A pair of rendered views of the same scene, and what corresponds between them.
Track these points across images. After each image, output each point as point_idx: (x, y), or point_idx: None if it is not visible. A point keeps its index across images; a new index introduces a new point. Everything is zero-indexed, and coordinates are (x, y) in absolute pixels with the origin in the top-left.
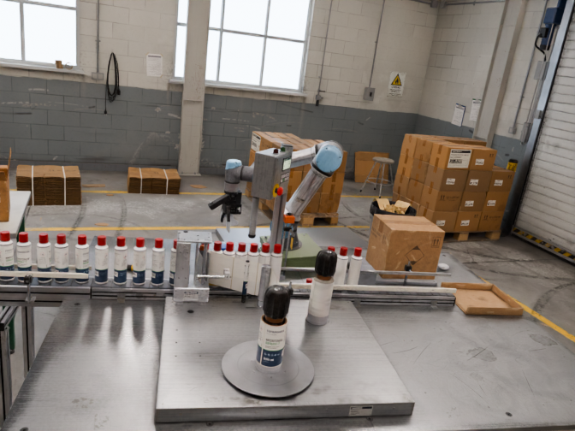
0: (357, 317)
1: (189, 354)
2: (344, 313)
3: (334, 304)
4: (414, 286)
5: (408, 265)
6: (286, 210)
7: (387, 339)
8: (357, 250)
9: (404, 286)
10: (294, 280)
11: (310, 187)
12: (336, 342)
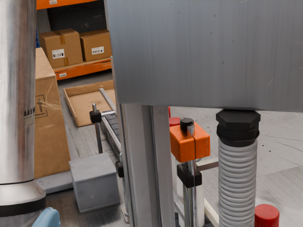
0: (282, 175)
1: None
2: (281, 189)
3: (257, 203)
4: (112, 133)
5: (96, 111)
6: (19, 188)
7: (282, 163)
8: (169, 110)
9: (114, 141)
10: None
11: (34, 52)
12: None
